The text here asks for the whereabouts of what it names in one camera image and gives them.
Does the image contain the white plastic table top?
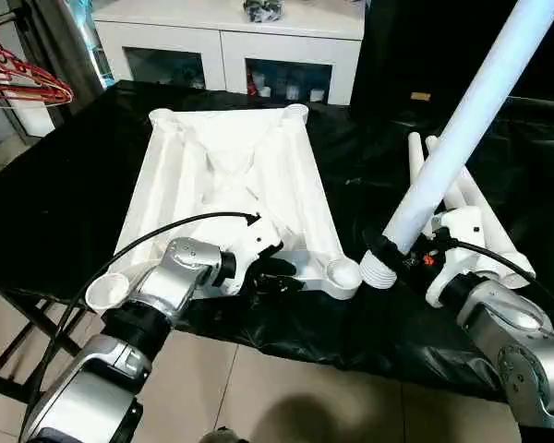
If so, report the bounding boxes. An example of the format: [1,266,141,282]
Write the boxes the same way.
[85,103,364,309]

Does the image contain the white plastic table leg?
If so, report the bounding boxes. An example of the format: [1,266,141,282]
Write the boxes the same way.
[359,0,554,291]
[447,165,536,285]
[425,136,521,259]
[406,132,433,199]

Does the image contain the large black box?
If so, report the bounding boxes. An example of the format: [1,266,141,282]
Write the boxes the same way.
[350,0,490,121]

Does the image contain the black plastic mat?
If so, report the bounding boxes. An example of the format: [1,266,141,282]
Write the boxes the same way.
[0,80,554,402]

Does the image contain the white cabinet with glass doors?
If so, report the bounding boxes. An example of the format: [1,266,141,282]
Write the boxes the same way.
[91,2,366,105]

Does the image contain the black tangled bundle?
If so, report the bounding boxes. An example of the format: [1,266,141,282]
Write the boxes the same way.
[243,0,285,24]

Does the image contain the small white box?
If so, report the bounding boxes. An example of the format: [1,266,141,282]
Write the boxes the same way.
[16,103,56,138]

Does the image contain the grey curtain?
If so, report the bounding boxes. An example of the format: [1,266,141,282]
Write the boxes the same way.
[22,0,105,110]

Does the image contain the black left wrist camera cable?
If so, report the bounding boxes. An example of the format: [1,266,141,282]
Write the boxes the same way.
[20,210,262,430]

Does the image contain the black folding table frame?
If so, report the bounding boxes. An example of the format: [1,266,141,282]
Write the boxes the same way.
[0,294,107,402]

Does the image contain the red wire hangers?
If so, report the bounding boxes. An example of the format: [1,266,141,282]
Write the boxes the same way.
[0,16,74,107]

